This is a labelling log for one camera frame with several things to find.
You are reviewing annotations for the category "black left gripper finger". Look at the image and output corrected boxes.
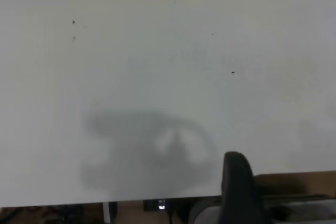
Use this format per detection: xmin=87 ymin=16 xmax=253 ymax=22
xmin=220 ymin=152 xmax=274 ymax=224

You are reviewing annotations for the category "black power strip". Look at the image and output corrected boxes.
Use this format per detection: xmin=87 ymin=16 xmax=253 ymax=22
xmin=143 ymin=198 xmax=167 ymax=212

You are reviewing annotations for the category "white table leg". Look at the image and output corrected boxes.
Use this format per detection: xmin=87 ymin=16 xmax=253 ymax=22
xmin=102 ymin=201 xmax=111 ymax=224

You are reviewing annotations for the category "black hanging cable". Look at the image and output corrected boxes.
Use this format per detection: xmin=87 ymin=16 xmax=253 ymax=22
xmin=167 ymin=202 xmax=174 ymax=224

